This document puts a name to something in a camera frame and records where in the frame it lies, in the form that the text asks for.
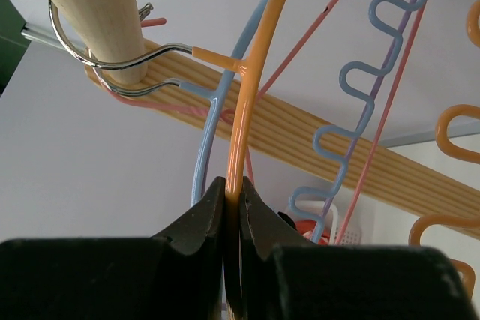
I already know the black garment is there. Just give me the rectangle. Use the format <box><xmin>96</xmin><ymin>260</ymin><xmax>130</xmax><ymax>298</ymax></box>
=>
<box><xmin>277</xmin><ymin>211</ymin><xmax>298</xmax><ymax>232</ymax></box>

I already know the purple hanger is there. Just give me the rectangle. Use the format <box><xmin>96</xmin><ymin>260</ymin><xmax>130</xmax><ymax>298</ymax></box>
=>
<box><xmin>322</xmin><ymin>0</ymin><xmax>431</xmax><ymax>216</ymax></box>

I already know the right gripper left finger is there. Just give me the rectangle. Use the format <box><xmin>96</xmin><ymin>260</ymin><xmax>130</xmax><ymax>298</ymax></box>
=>
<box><xmin>1</xmin><ymin>177</ymin><xmax>225</xmax><ymax>319</ymax></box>

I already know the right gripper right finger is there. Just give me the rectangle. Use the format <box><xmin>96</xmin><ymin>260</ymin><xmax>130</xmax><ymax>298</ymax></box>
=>
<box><xmin>239</xmin><ymin>180</ymin><xmax>476</xmax><ymax>319</ymax></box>

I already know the blue hanger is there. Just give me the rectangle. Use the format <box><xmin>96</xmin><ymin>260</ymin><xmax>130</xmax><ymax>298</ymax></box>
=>
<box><xmin>93</xmin><ymin>0</ymin><xmax>427</xmax><ymax>241</ymax></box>

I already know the pink hanger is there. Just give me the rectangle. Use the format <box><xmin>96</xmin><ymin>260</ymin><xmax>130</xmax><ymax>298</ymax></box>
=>
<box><xmin>99</xmin><ymin>0</ymin><xmax>442</xmax><ymax>244</ymax></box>

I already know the red white garment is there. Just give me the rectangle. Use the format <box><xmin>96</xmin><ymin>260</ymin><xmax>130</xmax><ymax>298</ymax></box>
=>
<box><xmin>295</xmin><ymin>220</ymin><xmax>331</xmax><ymax>245</ymax></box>

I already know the grey corner wall profile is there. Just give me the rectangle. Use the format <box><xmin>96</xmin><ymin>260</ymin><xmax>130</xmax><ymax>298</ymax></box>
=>
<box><xmin>20</xmin><ymin>23</ymin><xmax>66</xmax><ymax>51</ymax></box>

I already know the wooden clothes rack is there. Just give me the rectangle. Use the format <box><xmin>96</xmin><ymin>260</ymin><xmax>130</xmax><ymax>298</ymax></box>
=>
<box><xmin>22</xmin><ymin>0</ymin><xmax>480</xmax><ymax>241</ymax></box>

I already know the white plastic basket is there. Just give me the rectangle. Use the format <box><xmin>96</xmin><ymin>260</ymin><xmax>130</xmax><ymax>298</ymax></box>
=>
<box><xmin>284</xmin><ymin>200</ymin><xmax>362</xmax><ymax>245</ymax></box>

